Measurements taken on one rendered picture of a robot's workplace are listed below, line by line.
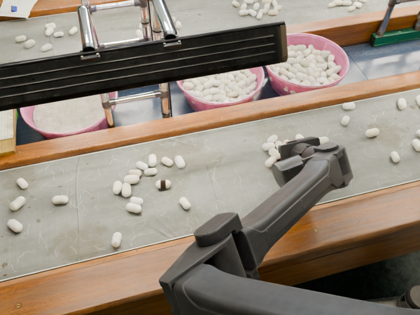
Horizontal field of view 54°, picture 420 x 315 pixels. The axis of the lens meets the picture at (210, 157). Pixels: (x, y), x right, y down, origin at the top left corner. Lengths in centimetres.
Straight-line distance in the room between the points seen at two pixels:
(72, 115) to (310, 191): 75
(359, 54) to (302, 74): 32
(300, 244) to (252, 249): 35
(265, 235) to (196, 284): 17
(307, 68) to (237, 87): 24
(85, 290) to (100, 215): 19
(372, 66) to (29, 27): 119
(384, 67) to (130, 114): 87
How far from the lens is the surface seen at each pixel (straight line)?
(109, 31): 152
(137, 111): 129
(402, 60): 163
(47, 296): 92
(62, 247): 98
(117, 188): 101
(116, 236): 94
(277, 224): 64
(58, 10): 165
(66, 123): 122
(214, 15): 157
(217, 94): 124
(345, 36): 159
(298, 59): 139
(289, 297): 42
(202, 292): 47
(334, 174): 80
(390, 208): 105
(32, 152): 114
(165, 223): 97
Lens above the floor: 157
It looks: 51 degrees down
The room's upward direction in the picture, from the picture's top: 1 degrees clockwise
